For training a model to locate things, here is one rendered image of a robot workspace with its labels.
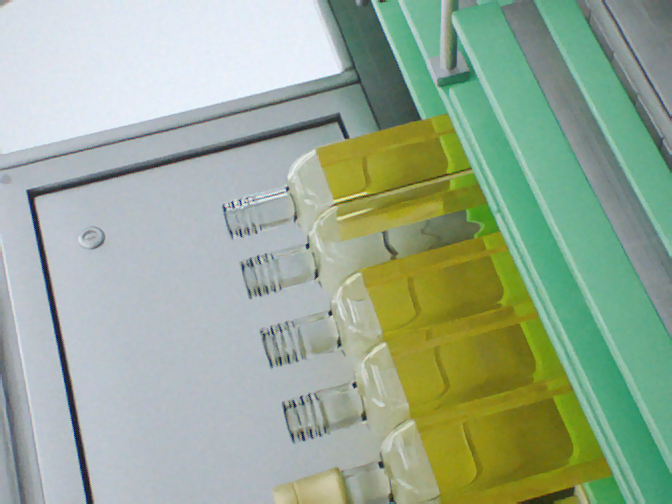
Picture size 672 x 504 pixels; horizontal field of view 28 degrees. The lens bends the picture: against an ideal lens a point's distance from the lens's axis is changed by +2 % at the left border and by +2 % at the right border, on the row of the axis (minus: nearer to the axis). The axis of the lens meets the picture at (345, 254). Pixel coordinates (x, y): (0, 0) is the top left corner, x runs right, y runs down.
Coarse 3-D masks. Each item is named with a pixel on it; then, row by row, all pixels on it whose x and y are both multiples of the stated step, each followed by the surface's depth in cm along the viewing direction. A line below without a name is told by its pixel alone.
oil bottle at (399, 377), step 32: (480, 320) 87; (512, 320) 87; (384, 352) 86; (416, 352) 86; (448, 352) 85; (480, 352) 85; (512, 352) 85; (544, 352) 85; (352, 384) 86; (384, 384) 84; (416, 384) 84; (448, 384) 84; (480, 384) 84; (512, 384) 85; (384, 416) 84
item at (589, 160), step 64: (512, 64) 85; (576, 64) 85; (512, 128) 82; (576, 128) 82; (640, 128) 81; (576, 192) 79; (640, 192) 79; (576, 256) 76; (640, 256) 76; (640, 320) 74; (640, 384) 71
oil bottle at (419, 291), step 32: (416, 256) 90; (448, 256) 90; (480, 256) 90; (352, 288) 89; (384, 288) 88; (416, 288) 88; (448, 288) 88; (480, 288) 88; (512, 288) 88; (352, 320) 87; (384, 320) 87; (416, 320) 87; (448, 320) 88; (352, 352) 88
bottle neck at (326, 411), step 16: (288, 400) 86; (304, 400) 86; (320, 400) 85; (336, 400) 85; (352, 400) 85; (288, 416) 85; (304, 416) 85; (320, 416) 85; (336, 416) 85; (352, 416) 85; (288, 432) 87; (304, 432) 85; (320, 432) 85
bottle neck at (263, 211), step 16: (256, 192) 96; (272, 192) 96; (224, 208) 95; (240, 208) 95; (256, 208) 95; (272, 208) 95; (288, 208) 95; (240, 224) 95; (256, 224) 95; (272, 224) 96; (288, 224) 96
